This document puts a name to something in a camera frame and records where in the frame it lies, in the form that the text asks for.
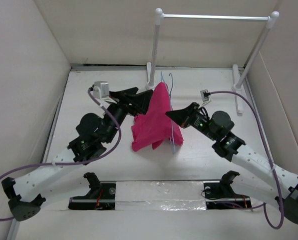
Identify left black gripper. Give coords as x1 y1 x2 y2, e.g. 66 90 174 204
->
102 87 153 144

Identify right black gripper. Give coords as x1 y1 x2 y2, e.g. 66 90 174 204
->
166 101 218 141

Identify light blue wire hanger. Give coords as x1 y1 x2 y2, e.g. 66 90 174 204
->
160 71 177 154

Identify pink trousers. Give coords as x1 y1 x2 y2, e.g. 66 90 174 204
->
131 82 184 152

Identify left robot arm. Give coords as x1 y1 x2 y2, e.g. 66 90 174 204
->
1 87 153 222

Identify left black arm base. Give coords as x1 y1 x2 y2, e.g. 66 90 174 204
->
68 172 116 211

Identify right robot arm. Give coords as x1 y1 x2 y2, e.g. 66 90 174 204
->
166 102 298 225

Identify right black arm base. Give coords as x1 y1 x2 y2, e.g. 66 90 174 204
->
201 170 252 210

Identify white clothes rack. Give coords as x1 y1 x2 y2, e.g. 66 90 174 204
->
145 7 280 116

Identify silver taped centre panel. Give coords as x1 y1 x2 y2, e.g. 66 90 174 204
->
115 181 207 211

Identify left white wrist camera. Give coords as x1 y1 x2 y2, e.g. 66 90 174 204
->
88 81 117 105

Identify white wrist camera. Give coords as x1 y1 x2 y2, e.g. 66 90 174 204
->
88 81 117 105
199 89 211 108

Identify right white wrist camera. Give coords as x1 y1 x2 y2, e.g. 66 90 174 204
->
199 89 211 108

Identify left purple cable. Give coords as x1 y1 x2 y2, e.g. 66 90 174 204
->
0 86 122 222

